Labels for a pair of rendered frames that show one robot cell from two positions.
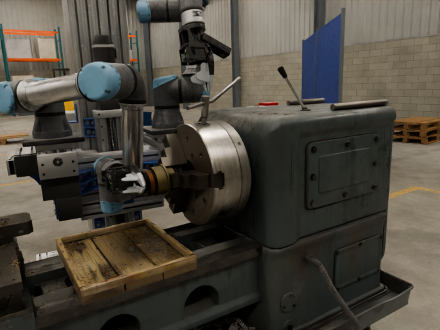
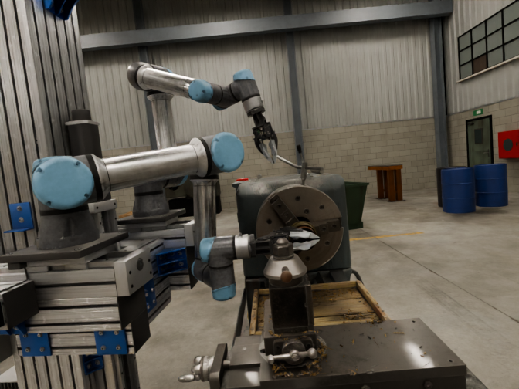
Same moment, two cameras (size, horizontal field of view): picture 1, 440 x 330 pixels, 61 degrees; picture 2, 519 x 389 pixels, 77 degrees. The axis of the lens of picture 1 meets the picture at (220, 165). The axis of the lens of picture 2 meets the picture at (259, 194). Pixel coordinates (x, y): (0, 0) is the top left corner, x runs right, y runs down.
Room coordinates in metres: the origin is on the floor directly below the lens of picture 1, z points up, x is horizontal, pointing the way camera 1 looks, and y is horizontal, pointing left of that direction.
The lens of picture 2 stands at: (0.59, 1.13, 1.32)
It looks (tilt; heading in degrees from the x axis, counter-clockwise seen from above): 5 degrees down; 303
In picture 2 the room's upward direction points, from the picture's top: 6 degrees counter-clockwise
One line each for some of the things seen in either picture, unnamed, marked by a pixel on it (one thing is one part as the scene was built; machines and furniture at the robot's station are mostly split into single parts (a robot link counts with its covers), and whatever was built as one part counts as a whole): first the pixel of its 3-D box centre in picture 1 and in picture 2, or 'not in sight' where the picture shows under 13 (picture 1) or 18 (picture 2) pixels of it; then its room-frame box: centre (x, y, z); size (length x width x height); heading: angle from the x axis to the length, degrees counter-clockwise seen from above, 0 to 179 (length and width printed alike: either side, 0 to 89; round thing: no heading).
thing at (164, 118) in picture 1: (167, 116); (150, 202); (1.74, 0.24, 1.21); 0.15 x 0.15 x 0.10
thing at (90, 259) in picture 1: (121, 252); (313, 309); (1.00, 0.29, 0.89); 0.36 x 0.30 x 0.04; 32
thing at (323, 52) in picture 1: (316, 88); not in sight; (7.73, -2.02, 1.18); 4.12 x 0.80 x 2.35; 175
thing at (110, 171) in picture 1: (120, 177); (270, 245); (1.11, 0.31, 1.08); 0.12 x 0.09 x 0.08; 31
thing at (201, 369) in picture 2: not in sight; (196, 369); (1.04, 0.72, 0.95); 0.07 x 0.04 x 0.04; 32
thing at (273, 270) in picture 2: not in sight; (284, 264); (0.89, 0.62, 1.13); 0.08 x 0.08 x 0.03
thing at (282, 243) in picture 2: not in sight; (283, 247); (0.89, 0.62, 1.17); 0.04 x 0.04 x 0.03
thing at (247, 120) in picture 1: (293, 160); (286, 215); (1.37, -0.28, 1.06); 0.59 x 0.48 x 0.39; 122
